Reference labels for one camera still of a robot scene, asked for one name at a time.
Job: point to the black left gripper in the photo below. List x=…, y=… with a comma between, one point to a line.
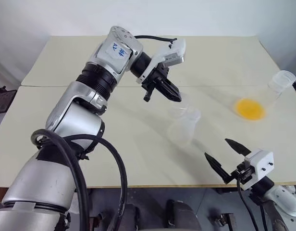
x=151, y=83

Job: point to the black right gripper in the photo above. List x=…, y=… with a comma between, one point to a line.
x=245, y=173

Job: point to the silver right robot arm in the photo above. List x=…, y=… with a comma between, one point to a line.
x=282, y=199

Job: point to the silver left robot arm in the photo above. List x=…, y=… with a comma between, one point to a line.
x=73, y=108

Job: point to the clear empty plastic bottle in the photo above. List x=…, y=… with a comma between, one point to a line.
x=180, y=133

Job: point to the clear flask with orange liquid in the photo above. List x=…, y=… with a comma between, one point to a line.
x=250, y=109

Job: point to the white label with blue writing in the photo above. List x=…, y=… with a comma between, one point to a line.
x=116, y=50

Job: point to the dark rounded shape under table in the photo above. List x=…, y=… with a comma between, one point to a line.
x=132, y=216
x=184, y=214

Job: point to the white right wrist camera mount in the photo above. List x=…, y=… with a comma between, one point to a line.
x=261, y=166

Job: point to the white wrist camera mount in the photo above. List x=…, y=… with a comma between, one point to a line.
x=174, y=51
x=261, y=166

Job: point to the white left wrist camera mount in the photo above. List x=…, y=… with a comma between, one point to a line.
x=174, y=51

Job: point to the rusty metal bracket under table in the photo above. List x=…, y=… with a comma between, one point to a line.
x=96, y=220
x=222, y=221

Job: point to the dark reddish frame beside table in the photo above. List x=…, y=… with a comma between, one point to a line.
x=3, y=98

